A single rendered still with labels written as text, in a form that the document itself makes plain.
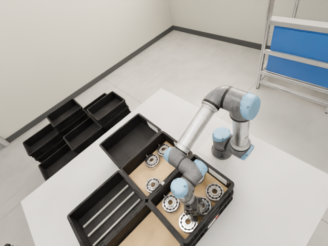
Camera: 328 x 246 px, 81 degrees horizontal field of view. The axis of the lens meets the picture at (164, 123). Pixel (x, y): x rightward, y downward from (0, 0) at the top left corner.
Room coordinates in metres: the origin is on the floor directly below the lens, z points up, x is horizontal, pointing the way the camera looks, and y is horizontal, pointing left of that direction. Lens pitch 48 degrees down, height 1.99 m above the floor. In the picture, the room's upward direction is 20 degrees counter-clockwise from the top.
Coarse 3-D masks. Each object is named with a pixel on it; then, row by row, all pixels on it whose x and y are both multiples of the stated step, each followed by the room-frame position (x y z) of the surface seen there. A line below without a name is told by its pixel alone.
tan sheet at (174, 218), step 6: (210, 180) 0.48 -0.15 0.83; (216, 180) 0.47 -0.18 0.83; (198, 186) 0.47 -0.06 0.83; (204, 186) 0.46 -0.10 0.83; (222, 186) 0.42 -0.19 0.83; (198, 192) 0.44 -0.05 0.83; (204, 192) 0.43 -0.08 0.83; (216, 192) 0.40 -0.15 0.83; (162, 210) 0.41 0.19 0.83; (180, 210) 0.38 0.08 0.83; (168, 216) 0.37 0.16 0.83; (174, 216) 0.36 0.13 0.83; (198, 216) 0.31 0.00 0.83; (174, 222) 0.33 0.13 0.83; (186, 222) 0.31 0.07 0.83; (180, 228) 0.29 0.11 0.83; (186, 234) 0.25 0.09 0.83
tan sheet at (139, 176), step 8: (160, 160) 0.74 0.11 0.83; (136, 168) 0.74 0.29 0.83; (144, 168) 0.72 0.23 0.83; (160, 168) 0.68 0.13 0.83; (168, 168) 0.65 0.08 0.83; (136, 176) 0.68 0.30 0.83; (144, 176) 0.66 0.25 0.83; (152, 176) 0.64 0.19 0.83; (160, 176) 0.62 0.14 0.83; (136, 184) 0.62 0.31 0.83; (144, 184) 0.60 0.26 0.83; (144, 192) 0.55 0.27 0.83
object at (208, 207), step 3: (201, 198) 0.39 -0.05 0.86; (204, 198) 0.38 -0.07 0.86; (204, 201) 0.37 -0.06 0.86; (207, 201) 0.36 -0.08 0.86; (207, 204) 0.35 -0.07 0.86; (210, 204) 0.34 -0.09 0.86; (207, 207) 0.33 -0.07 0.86; (210, 207) 0.33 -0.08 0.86; (204, 210) 0.32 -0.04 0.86; (207, 210) 0.32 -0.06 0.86; (204, 213) 0.31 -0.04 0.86
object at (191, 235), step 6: (192, 156) 0.62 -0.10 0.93; (198, 156) 0.61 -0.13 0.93; (204, 162) 0.56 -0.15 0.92; (174, 174) 0.56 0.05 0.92; (222, 174) 0.45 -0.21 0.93; (168, 180) 0.53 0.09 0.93; (228, 180) 0.41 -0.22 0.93; (162, 186) 0.50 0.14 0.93; (156, 192) 0.48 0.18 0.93; (228, 192) 0.35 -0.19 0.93; (150, 198) 0.46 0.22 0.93; (222, 198) 0.33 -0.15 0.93; (150, 204) 0.43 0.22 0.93; (216, 204) 0.31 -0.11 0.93; (156, 210) 0.39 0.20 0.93; (210, 210) 0.29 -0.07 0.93; (162, 216) 0.35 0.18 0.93; (168, 222) 0.31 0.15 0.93; (204, 222) 0.25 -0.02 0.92; (174, 228) 0.27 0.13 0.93; (198, 228) 0.24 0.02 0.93; (180, 234) 0.24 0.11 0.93; (192, 234) 0.22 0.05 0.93; (186, 240) 0.21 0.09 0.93
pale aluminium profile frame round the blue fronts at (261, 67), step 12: (264, 36) 1.83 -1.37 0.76; (264, 48) 1.81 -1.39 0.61; (264, 60) 1.83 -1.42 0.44; (300, 60) 1.45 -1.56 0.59; (312, 60) 1.36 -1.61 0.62; (264, 72) 1.77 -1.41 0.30; (264, 84) 1.74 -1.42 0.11; (276, 84) 1.64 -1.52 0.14; (300, 84) 1.40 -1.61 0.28; (312, 84) 1.32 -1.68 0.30; (300, 96) 1.36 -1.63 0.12
